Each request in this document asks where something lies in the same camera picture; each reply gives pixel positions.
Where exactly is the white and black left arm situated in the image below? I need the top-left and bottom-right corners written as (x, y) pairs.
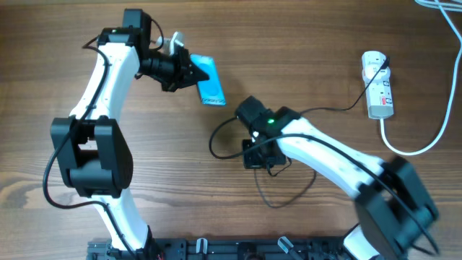
top-left (49, 9), bottom-right (212, 259)

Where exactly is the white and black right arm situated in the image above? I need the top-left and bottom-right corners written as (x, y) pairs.
top-left (235, 96), bottom-right (439, 259)

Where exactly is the white charger plug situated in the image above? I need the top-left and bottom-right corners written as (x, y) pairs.
top-left (362, 62), bottom-right (391, 82)

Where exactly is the white power strip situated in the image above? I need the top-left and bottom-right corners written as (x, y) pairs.
top-left (362, 51), bottom-right (394, 120)

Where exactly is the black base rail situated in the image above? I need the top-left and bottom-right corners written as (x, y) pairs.
top-left (87, 237), bottom-right (351, 260)

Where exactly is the white power strip cord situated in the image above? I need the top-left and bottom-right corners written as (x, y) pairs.
top-left (379, 0), bottom-right (462, 157)

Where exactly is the white cables top right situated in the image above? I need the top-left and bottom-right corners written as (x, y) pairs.
top-left (414, 0), bottom-right (462, 13)

